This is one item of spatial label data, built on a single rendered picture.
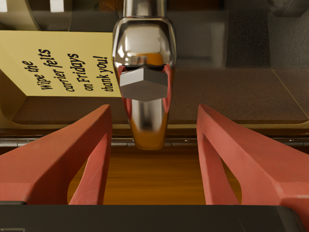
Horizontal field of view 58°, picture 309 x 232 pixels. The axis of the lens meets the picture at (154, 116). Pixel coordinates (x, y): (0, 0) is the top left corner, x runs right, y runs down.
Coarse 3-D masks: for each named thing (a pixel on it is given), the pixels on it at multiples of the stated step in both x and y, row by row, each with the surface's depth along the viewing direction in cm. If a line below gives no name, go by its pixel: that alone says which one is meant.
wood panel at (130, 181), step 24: (120, 168) 37; (144, 168) 37; (168, 168) 37; (192, 168) 37; (72, 192) 34; (120, 192) 34; (144, 192) 34; (168, 192) 34; (192, 192) 34; (240, 192) 34
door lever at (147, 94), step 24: (144, 0) 7; (120, 24) 7; (144, 24) 7; (168, 24) 7; (120, 48) 6; (144, 48) 6; (168, 48) 6; (120, 72) 7; (144, 72) 6; (168, 72) 7; (144, 96) 7; (168, 96) 8; (144, 120) 10; (144, 144) 13
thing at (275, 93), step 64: (0, 0) 11; (64, 0) 11; (192, 0) 11; (256, 0) 11; (192, 64) 16; (256, 64) 16; (0, 128) 28; (128, 128) 28; (192, 128) 28; (256, 128) 28
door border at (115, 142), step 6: (186, 138) 31; (192, 138) 31; (270, 138) 31; (276, 138) 31; (282, 138) 31; (288, 138) 31; (294, 138) 31; (300, 138) 31; (306, 138) 31; (18, 144) 33; (24, 144) 33; (114, 144) 33; (120, 144) 33; (126, 144) 33; (168, 144) 33; (288, 144) 33; (294, 144) 33; (300, 144) 33
